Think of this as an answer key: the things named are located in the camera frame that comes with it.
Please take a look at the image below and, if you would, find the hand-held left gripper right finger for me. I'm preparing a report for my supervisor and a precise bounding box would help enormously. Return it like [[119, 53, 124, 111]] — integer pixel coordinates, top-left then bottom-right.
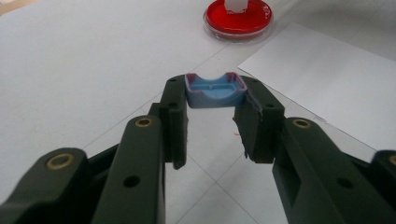
[[233, 76, 396, 224]]

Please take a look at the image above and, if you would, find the wooden table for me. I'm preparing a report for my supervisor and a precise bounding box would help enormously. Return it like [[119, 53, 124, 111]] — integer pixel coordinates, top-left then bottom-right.
[[0, 0, 35, 15]]

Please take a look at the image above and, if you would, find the small white stamp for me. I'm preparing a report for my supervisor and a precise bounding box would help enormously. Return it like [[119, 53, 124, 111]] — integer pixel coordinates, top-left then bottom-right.
[[224, 0, 250, 15]]

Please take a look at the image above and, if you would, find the white paper sheet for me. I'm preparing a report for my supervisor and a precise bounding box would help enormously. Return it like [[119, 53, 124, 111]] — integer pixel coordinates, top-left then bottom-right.
[[237, 21, 396, 153]]

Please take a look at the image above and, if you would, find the red round ink dish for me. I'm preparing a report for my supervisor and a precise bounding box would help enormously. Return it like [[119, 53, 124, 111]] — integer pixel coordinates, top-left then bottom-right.
[[203, 0, 275, 43]]

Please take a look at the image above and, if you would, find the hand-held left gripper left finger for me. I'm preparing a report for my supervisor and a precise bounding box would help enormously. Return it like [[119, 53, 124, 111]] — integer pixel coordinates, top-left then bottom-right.
[[92, 74, 190, 224]]

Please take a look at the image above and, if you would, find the blue stamp cap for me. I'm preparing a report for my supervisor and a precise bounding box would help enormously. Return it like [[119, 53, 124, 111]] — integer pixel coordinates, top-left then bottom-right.
[[184, 72, 248, 109]]

